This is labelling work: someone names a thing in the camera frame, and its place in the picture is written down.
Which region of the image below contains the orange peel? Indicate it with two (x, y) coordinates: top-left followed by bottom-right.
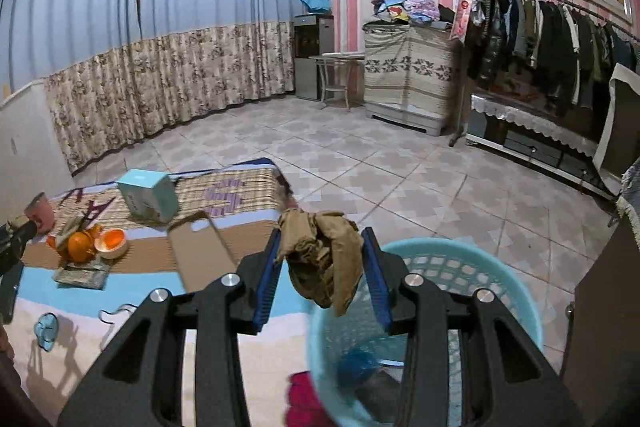
(46, 225), (103, 265)

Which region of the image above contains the small cream bowl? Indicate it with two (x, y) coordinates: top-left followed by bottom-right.
(94, 229), (129, 260)

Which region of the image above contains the brown paper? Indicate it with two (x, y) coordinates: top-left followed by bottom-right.
(277, 208), (363, 317)

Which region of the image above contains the blue plastic bag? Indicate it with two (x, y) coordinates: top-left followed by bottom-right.
(335, 348), (381, 390)

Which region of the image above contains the pink enamel mug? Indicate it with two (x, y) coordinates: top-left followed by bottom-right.
(24, 192), (55, 235)

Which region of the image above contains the white cabinet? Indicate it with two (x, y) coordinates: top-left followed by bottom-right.
(0, 81), (75, 222)

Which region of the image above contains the brown phone case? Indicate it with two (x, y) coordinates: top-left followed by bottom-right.
(167, 210), (236, 293)

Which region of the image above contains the light blue cardboard box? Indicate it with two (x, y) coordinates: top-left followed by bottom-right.
(116, 169), (180, 223)

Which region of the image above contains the light blue plastic basket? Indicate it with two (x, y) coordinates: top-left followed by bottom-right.
(307, 229), (556, 426)

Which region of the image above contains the blue floral curtain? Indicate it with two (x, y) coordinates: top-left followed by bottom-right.
(1, 0), (298, 170)

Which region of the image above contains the low shelf with lace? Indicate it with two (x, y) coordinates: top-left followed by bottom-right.
(462, 90), (614, 200)

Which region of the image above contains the cloth covered cabinet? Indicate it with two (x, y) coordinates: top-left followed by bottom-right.
(363, 23), (461, 136)

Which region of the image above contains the clothes rack with garments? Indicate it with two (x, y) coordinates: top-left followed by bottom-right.
(450, 0), (639, 143)

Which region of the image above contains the water dispenser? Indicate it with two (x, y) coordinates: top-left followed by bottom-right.
(294, 14), (334, 101)

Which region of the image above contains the pile of clothes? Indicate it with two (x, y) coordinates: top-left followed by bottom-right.
(371, 0), (454, 25)

